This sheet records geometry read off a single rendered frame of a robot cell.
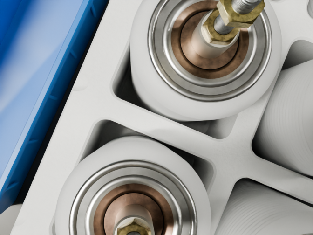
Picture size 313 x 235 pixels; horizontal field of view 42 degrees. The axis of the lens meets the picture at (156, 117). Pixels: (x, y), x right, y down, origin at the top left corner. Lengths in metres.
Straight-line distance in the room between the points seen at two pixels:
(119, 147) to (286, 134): 0.12
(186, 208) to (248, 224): 0.06
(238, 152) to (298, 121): 0.07
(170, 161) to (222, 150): 0.08
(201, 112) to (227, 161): 0.08
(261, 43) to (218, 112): 0.05
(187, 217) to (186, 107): 0.07
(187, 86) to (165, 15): 0.04
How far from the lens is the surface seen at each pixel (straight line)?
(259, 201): 0.32
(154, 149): 0.25
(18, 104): 0.51
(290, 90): 0.31
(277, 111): 0.32
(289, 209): 0.29
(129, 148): 0.25
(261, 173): 0.33
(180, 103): 0.25
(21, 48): 0.52
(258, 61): 0.26
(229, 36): 0.22
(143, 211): 0.23
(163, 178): 0.24
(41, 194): 0.33
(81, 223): 0.25
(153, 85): 0.25
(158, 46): 0.25
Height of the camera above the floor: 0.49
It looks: 87 degrees down
